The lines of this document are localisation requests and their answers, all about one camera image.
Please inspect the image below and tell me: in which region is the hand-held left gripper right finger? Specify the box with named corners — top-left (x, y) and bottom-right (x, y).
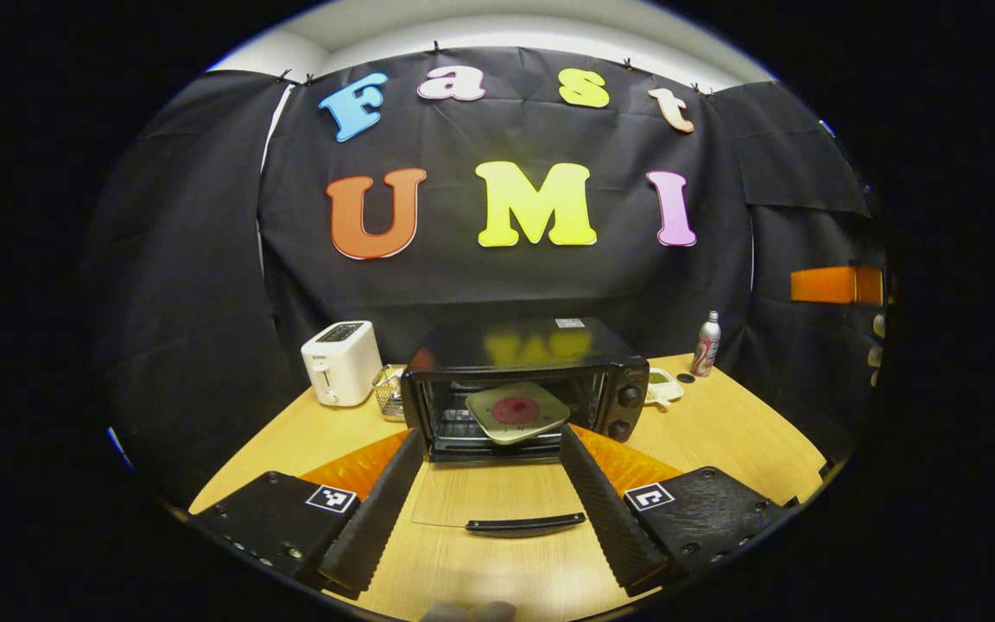
top-left (558, 422), bottom-right (801, 599)

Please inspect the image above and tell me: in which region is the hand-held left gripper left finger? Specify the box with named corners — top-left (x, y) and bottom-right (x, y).
top-left (187, 427), bottom-right (427, 597)

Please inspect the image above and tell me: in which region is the cream plate with pink food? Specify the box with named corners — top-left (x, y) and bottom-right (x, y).
top-left (465, 382), bottom-right (571, 446)

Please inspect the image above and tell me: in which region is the black electric oven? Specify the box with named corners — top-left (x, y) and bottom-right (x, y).
top-left (401, 317), bottom-right (650, 538)

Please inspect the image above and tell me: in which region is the white divided snack dish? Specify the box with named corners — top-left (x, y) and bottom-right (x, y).
top-left (644, 367), bottom-right (685, 407)

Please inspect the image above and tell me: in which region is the silver bottle with red label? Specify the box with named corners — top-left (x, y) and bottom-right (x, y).
top-left (691, 311), bottom-right (722, 378)

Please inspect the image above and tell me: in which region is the white toaster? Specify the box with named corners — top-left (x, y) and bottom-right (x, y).
top-left (301, 321), bottom-right (383, 407)

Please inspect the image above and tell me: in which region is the black backdrop cloth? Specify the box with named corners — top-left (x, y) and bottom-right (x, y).
top-left (83, 46), bottom-right (891, 511)

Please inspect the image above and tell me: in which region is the small wire basket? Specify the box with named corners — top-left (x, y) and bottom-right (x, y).
top-left (373, 364), bottom-right (408, 422)

